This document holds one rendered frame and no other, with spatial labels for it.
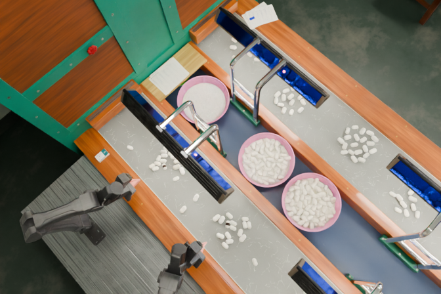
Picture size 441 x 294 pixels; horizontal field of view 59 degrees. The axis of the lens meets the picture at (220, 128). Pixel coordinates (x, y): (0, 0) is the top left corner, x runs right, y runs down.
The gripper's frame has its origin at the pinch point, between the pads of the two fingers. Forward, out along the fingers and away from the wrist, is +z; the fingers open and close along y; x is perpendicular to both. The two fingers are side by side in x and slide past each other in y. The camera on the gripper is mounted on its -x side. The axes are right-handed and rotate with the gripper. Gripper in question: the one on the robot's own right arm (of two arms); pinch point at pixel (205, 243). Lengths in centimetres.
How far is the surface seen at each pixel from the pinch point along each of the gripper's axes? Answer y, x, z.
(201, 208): 13.8, 2.7, 14.7
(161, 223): 21.5, 12.4, -0.7
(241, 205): 1.8, -6.3, 25.3
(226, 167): 19.0, -13.2, 29.4
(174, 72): 74, -25, 41
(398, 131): -26, -58, 83
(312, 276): -36.7, -31.8, -0.3
